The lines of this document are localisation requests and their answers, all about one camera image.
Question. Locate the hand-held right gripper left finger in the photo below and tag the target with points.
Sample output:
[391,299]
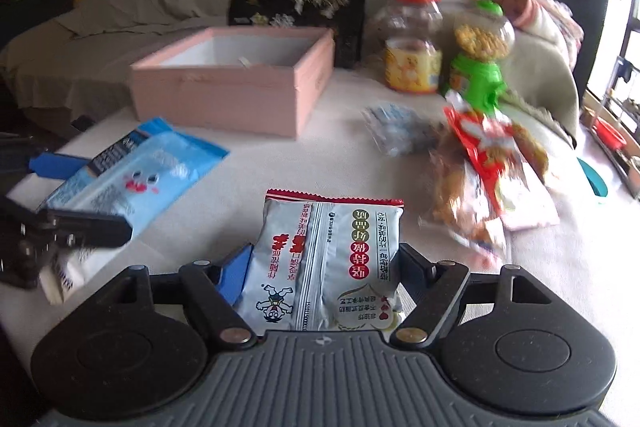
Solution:
[235,272]

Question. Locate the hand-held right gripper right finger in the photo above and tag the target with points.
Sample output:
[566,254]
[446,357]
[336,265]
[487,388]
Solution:
[415,267]

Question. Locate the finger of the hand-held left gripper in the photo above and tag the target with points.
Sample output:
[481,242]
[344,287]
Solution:
[90,227]
[55,164]

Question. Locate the blue snack packet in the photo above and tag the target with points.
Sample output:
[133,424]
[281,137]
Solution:
[140,172]

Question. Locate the orange brown snack packet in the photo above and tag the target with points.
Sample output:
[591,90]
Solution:
[455,197]

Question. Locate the silver snack packet red edge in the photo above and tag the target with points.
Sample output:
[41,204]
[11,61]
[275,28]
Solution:
[325,247]

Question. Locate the clear bluish snack packet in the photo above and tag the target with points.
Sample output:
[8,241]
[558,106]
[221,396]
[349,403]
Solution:
[400,127]

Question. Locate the red white snack packet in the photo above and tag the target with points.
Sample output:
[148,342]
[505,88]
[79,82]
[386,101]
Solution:
[490,147]

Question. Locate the pink cardboard box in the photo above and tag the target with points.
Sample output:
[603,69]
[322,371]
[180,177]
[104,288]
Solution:
[225,102]

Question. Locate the beige tablecloth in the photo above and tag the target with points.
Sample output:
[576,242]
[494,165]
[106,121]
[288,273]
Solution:
[300,157]

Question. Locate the grey covered sofa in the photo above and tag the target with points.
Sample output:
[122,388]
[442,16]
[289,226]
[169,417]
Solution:
[100,37]

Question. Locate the green candy dispenser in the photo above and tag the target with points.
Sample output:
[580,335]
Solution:
[475,82]

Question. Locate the clear jar red lid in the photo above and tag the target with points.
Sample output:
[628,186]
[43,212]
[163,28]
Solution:
[410,67]

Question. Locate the teal plastic object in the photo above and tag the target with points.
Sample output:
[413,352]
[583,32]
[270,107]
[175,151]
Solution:
[595,179]

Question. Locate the white chair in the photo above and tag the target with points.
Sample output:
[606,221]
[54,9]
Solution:
[540,77]

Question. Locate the red bowl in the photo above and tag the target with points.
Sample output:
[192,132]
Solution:
[610,134]

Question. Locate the metal shoe rack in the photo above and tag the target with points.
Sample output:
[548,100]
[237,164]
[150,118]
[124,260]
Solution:
[631,172]

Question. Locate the pink patterned blanket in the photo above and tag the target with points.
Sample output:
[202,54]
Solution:
[540,22]

